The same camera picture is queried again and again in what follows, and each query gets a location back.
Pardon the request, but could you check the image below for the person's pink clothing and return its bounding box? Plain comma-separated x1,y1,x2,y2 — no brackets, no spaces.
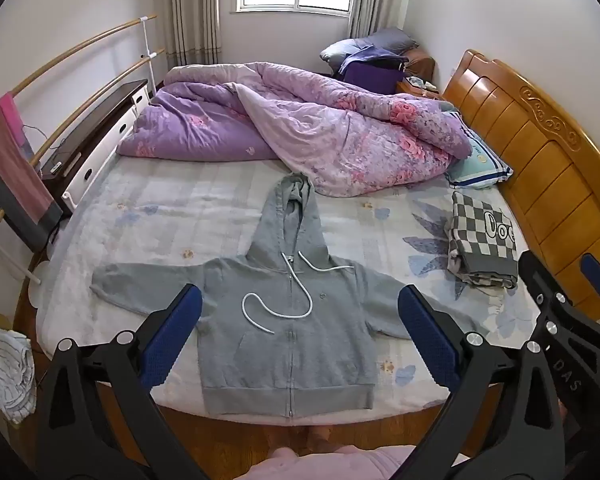
240,444,471,480

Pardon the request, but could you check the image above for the purple floral quilt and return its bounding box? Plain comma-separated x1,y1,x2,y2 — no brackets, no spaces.
116,61,473,198

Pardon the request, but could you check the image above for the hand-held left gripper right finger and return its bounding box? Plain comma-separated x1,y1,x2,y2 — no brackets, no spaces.
398,284,570,480

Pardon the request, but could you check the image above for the brown cloth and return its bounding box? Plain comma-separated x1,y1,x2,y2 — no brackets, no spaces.
405,49,436,81

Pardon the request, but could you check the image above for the grey zip hoodie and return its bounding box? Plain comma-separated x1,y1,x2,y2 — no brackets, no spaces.
90,172,491,418

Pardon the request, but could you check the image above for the wooden nightstand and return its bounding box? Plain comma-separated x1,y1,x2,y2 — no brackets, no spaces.
397,77,446,103

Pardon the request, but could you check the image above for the wooden headboard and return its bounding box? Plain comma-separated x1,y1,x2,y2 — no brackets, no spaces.
442,49,600,322

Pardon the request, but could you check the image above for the purple cloth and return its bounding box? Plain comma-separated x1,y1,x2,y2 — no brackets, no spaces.
337,46,411,96

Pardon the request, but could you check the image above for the pink and grey towel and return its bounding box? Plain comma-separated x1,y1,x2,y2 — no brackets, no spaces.
0,91,64,253

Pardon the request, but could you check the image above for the checkered folded blanket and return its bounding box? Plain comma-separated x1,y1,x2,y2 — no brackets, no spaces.
446,191,520,290

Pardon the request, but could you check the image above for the white barre post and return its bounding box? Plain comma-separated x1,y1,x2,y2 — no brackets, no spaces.
140,17,157,97

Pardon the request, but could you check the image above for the dark cabinet with white drawers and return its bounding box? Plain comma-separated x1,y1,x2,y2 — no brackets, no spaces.
40,79,151,217

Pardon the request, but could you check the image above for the grey blue pillow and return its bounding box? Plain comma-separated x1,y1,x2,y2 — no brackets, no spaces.
320,27,418,67

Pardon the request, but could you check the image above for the long wooden barre rail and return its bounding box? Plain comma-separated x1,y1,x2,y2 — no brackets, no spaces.
10,14,158,97

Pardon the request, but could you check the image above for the beige striped curtain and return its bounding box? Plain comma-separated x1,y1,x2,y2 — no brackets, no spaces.
347,0,416,43
157,0,222,73

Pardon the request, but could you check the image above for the short wooden barre rail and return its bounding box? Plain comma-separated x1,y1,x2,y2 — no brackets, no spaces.
30,49,166,166

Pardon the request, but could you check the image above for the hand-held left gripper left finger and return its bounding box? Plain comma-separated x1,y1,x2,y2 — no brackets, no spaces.
35,284,204,480

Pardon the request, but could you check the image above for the pile of light clothes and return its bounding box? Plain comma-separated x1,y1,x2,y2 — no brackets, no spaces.
0,325,37,423

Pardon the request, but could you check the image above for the blue striped pillow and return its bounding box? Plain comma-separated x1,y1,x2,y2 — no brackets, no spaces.
445,110,515,191

